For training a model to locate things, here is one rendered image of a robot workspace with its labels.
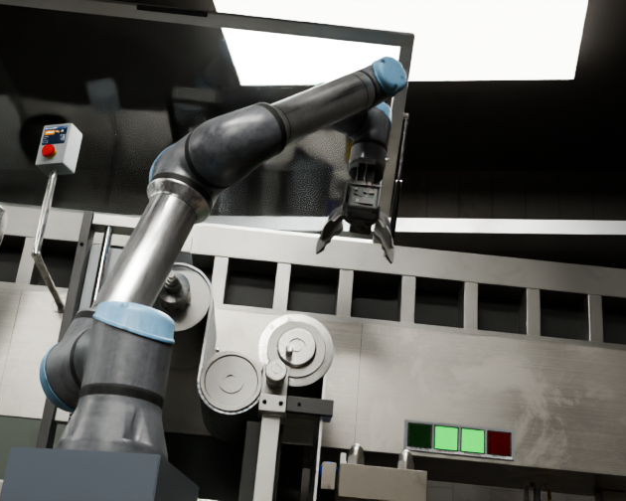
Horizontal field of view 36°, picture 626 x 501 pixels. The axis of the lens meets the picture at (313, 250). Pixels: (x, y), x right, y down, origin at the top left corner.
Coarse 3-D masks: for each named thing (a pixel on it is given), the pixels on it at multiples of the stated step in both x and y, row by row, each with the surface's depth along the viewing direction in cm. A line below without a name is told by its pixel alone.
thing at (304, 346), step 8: (296, 328) 187; (280, 336) 186; (288, 336) 186; (296, 336) 186; (304, 336) 186; (312, 336) 187; (280, 344) 185; (288, 344) 186; (296, 344) 185; (304, 344) 186; (312, 344) 186; (280, 352) 185; (296, 352) 185; (304, 352) 185; (312, 352) 185; (288, 360) 184; (296, 360) 184; (304, 360) 184
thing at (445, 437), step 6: (438, 426) 216; (438, 432) 215; (444, 432) 215; (450, 432) 215; (456, 432) 215; (438, 438) 214; (444, 438) 215; (450, 438) 215; (456, 438) 215; (438, 444) 214; (444, 444) 214; (450, 444) 214; (456, 444) 214
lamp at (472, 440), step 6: (462, 432) 215; (468, 432) 215; (474, 432) 216; (480, 432) 216; (462, 438) 215; (468, 438) 215; (474, 438) 215; (480, 438) 215; (462, 444) 214; (468, 444) 214; (474, 444) 214; (480, 444) 215; (462, 450) 214; (468, 450) 214; (474, 450) 214; (480, 450) 214
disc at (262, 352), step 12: (276, 324) 189; (312, 324) 190; (264, 336) 188; (324, 336) 189; (264, 348) 187; (276, 348) 187; (264, 360) 186; (324, 360) 187; (324, 372) 186; (288, 384) 184; (300, 384) 184
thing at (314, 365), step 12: (288, 324) 189; (300, 324) 189; (276, 336) 187; (324, 348) 187; (312, 360) 186; (300, 372) 185; (312, 372) 185; (312, 384) 194; (300, 396) 197; (312, 396) 205
